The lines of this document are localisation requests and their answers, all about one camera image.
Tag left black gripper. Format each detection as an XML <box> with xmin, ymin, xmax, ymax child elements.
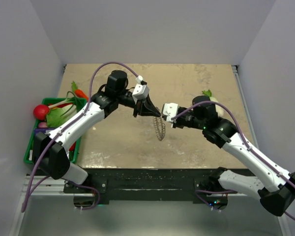
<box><xmin>117</xmin><ymin>91</ymin><xmax>160</xmax><ymax>118</ymax></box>

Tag metal disc with keyrings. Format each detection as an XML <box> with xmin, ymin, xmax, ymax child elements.
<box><xmin>153</xmin><ymin>117</ymin><xmax>166</xmax><ymax>141</ymax></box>

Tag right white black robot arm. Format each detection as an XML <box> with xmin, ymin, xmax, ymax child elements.
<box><xmin>162</xmin><ymin>95</ymin><xmax>295</xmax><ymax>216</ymax></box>

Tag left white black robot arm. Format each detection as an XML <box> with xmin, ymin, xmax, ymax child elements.
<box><xmin>32</xmin><ymin>70</ymin><xmax>161</xmax><ymax>193</ymax></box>

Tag white toy vegetable green leaves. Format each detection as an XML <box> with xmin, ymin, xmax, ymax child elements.
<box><xmin>202</xmin><ymin>89</ymin><xmax>224</xmax><ymax>118</ymax></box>

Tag orange toy carrot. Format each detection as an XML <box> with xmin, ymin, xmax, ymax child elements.
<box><xmin>71</xmin><ymin>81</ymin><xmax>89</xmax><ymax>100</ymax></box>

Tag red toy pepper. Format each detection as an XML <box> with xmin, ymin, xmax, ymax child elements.
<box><xmin>69</xmin><ymin>142</ymin><xmax>76</xmax><ymax>151</ymax></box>

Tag toy bok choy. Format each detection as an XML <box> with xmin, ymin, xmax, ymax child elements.
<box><xmin>46</xmin><ymin>91</ymin><xmax>79</xmax><ymax>128</ymax></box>

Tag green plastic crate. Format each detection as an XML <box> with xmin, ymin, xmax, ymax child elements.
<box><xmin>24</xmin><ymin>98</ymin><xmax>87</xmax><ymax>164</ymax></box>

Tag pink toy onion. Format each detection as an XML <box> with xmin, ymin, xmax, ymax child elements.
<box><xmin>37</xmin><ymin>122</ymin><xmax>48</xmax><ymax>128</ymax></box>

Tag red toy radish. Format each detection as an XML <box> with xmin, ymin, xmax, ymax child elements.
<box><xmin>33</xmin><ymin>104</ymin><xmax>50</xmax><ymax>121</ymax></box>

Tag purple box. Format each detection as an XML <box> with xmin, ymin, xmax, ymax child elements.
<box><xmin>34</xmin><ymin>128</ymin><xmax>54</xmax><ymax>136</ymax></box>

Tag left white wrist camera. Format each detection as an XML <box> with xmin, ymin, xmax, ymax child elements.
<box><xmin>132</xmin><ymin>84</ymin><xmax>149</xmax><ymax>101</ymax></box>

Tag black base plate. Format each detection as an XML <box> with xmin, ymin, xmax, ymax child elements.
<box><xmin>33</xmin><ymin>168</ymin><xmax>245</xmax><ymax>207</ymax></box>

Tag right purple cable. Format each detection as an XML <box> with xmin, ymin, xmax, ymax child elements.
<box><xmin>172</xmin><ymin>100</ymin><xmax>295</xmax><ymax>225</ymax></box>

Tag purple cable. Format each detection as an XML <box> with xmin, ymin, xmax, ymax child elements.
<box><xmin>172</xmin><ymin>100</ymin><xmax>295</xmax><ymax>225</ymax></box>
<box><xmin>21</xmin><ymin>61</ymin><xmax>142</xmax><ymax>213</ymax></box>

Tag aluminium rail frame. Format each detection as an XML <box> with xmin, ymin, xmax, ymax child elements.
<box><xmin>9</xmin><ymin>176</ymin><xmax>94</xmax><ymax>236</ymax></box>

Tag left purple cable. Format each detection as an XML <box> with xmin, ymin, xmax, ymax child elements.
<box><xmin>21</xmin><ymin>61</ymin><xmax>142</xmax><ymax>213</ymax></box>

